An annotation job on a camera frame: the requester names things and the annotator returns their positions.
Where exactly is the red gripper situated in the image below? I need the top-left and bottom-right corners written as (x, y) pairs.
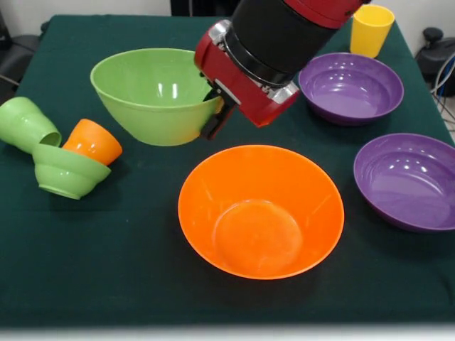
top-left (193, 19), bottom-right (301, 141)

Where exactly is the large green bowl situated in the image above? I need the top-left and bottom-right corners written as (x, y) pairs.
top-left (90, 48), bottom-right (225, 147)

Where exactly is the large orange bowl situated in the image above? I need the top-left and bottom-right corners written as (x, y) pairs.
top-left (177, 144), bottom-right (346, 281)

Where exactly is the orange cup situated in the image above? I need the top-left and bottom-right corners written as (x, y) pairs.
top-left (61, 118), bottom-right (124, 167)

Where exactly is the small green bowl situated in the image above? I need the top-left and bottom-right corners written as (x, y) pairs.
top-left (31, 143), bottom-right (112, 200)

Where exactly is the green cup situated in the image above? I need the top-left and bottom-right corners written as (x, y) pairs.
top-left (0, 96), bottom-right (63, 155)

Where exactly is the purple bowl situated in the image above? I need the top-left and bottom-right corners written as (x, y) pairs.
top-left (297, 52), bottom-right (405, 127)
top-left (353, 133), bottom-right (455, 234)

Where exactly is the yellow cup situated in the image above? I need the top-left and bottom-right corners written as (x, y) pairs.
top-left (349, 5), bottom-right (397, 59)

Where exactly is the dark green tablecloth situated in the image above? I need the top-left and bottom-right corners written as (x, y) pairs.
top-left (0, 13), bottom-right (455, 326)

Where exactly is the grey black machine base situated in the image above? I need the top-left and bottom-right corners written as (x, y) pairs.
top-left (415, 27), bottom-right (455, 77)
top-left (0, 33), bottom-right (42, 86)

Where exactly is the bundle of cables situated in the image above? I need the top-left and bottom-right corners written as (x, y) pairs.
top-left (432, 53), bottom-right (455, 125)

